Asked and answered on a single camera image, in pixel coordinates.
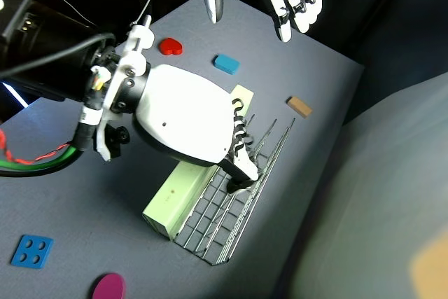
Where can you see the pale green foam block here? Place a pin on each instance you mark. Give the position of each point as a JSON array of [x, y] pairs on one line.
[[175, 197]]

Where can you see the teal rounded block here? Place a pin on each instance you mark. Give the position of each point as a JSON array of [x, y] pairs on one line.
[[227, 64]]

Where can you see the red heart block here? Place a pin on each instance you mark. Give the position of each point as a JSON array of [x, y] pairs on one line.
[[171, 47]]

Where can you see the tan wooden rectangular block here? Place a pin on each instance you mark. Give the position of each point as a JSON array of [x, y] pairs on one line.
[[300, 107]]

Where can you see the glowing white light strip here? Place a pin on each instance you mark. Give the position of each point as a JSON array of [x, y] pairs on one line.
[[15, 95]]

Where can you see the magenta round disc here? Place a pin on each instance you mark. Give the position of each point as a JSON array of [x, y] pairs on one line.
[[109, 286]]

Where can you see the blue square four-hole block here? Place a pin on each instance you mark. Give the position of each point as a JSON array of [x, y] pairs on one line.
[[32, 251]]

